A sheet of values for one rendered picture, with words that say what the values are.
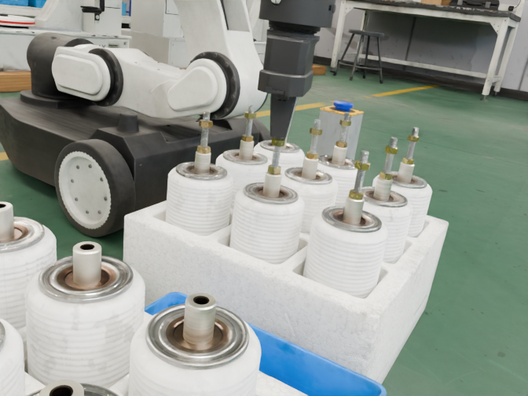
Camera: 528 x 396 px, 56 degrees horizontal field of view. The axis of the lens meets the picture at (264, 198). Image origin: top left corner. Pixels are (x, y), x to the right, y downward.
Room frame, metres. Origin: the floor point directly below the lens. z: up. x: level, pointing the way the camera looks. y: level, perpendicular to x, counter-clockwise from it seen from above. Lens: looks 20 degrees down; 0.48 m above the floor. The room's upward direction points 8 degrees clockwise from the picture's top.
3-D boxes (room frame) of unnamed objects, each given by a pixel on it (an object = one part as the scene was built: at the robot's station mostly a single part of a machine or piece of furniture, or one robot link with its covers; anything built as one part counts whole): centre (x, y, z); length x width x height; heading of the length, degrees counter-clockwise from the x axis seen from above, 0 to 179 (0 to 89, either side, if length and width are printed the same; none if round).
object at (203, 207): (0.69, 0.10, 0.16); 0.10 x 0.10 x 0.18
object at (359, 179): (0.58, -0.11, 0.30); 0.01 x 0.01 x 0.08
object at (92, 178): (0.95, 0.35, 0.10); 0.20 x 0.05 x 0.20; 59
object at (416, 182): (0.79, -0.22, 0.25); 0.08 x 0.08 x 0.01
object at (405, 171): (0.79, -0.22, 0.26); 0.02 x 0.02 x 0.03
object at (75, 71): (1.32, 0.45, 0.28); 0.21 x 0.20 x 0.13; 59
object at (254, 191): (0.63, -0.01, 0.25); 0.08 x 0.08 x 0.01
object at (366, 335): (0.74, -0.06, 0.09); 0.39 x 0.39 x 0.18; 62
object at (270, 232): (0.63, -0.01, 0.16); 0.10 x 0.10 x 0.18
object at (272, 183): (0.63, -0.01, 0.26); 0.02 x 0.02 x 0.03
